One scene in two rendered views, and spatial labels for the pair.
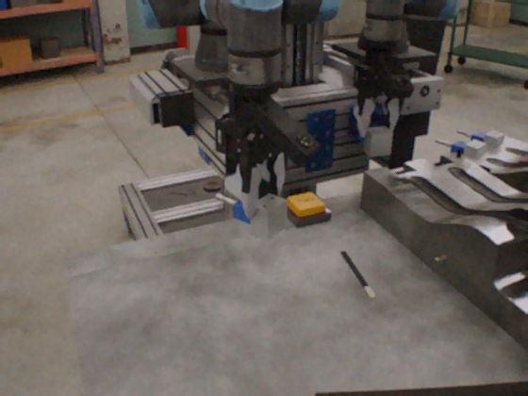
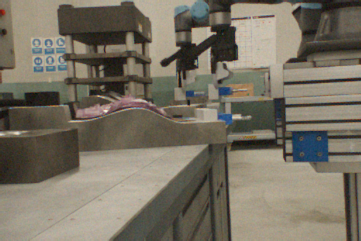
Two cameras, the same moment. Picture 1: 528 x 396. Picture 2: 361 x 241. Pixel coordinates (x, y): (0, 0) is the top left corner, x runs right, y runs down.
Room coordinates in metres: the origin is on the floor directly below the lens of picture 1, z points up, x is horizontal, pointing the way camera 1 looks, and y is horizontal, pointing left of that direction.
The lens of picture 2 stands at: (1.80, -1.62, 0.92)
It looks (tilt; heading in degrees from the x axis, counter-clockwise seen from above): 3 degrees down; 125
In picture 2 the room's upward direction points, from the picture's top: 3 degrees counter-clockwise
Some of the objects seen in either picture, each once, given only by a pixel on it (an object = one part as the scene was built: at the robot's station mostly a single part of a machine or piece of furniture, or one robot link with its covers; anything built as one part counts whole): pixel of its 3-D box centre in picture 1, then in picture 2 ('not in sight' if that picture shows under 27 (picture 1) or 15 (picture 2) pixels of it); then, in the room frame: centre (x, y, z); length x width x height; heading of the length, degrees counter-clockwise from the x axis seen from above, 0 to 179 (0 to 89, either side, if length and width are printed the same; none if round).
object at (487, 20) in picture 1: (488, 12); not in sight; (8.52, -3.80, 0.20); 0.63 x 0.44 x 0.40; 119
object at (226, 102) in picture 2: not in sight; (250, 120); (-1.41, 5.13, 0.47); 1.10 x 0.52 x 0.94; 36
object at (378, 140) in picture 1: (369, 134); (228, 91); (1.07, -0.24, 0.93); 0.13 x 0.05 x 0.05; 14
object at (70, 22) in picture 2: not in sight; (115, 91); (-2.38, 2.95, 1.03); 1.54 x 0.94 x 2.06; 119
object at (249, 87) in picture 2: not in sight; (239, 92); (-1.56, 5.06, 0.94); 0.41 x 0.33 x 0.29; 36
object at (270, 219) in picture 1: (246, 207); (190, 93); (0.73, 0.03, 0.93); 0.13 x 0.05 x 0.05; 51
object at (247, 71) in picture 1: (253, 68); (183, 38); (0.72, 0.02, 1.17); 0.08 x 0.08 x 0.05
